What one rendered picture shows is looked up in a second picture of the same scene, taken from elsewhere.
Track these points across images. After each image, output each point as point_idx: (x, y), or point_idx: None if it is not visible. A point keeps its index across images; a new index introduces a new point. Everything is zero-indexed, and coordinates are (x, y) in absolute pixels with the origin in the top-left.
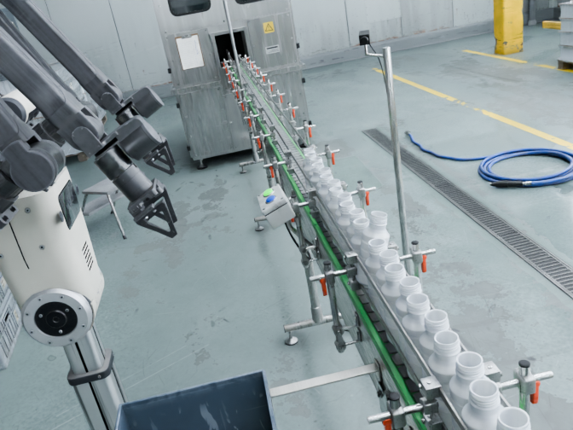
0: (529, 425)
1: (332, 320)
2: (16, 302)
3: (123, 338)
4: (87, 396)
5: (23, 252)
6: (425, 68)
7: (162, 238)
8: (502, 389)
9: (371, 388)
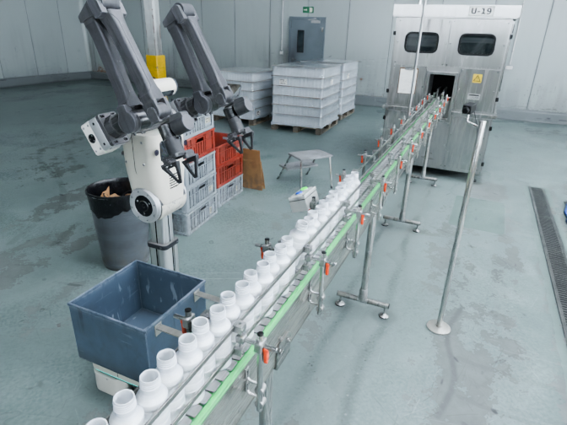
0: (189, 346)
1: (371, 303)
2: (214, 202)
3: (252, 250)
4: (153, 255)
5: (135, 164)
6: None
7: None
8: (245, 341)
9: (361, 359)
